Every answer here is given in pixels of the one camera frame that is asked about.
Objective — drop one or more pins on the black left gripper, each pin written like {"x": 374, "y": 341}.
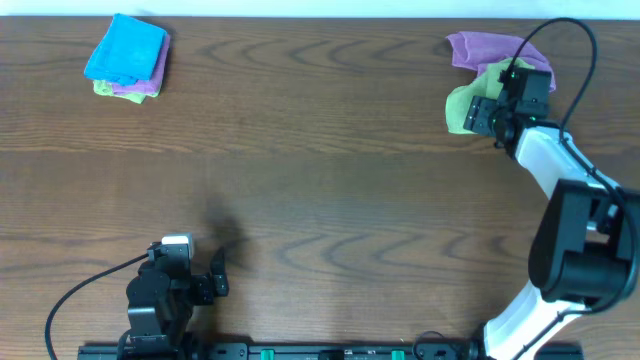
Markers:
{"x": 204, "y": 289}

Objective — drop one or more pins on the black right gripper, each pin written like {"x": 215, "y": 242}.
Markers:
{"x": 481, "y": 115}

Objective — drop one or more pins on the light green microfiber cloth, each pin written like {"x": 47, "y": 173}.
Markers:
{"x": 459, "y": 100}

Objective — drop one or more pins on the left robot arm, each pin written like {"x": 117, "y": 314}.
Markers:
{"x": 162, "y": 298}

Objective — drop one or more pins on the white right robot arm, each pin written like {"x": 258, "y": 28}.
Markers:
{"x": 584, "y": 258}

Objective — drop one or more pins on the crumpled purple cloth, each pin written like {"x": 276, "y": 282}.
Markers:
{"x": 477, "y": 50}

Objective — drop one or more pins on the folded purple cloth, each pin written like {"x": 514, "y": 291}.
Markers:
{"x": 152, "y": 86}

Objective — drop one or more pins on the folded green cloth in stack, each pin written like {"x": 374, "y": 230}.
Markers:
{"x": 103, "y": 88}

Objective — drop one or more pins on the folded blue cloth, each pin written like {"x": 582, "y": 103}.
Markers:
{"x": 128, "y": 52}

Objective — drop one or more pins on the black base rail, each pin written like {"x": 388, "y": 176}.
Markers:
{"x": 241, "y": 351}

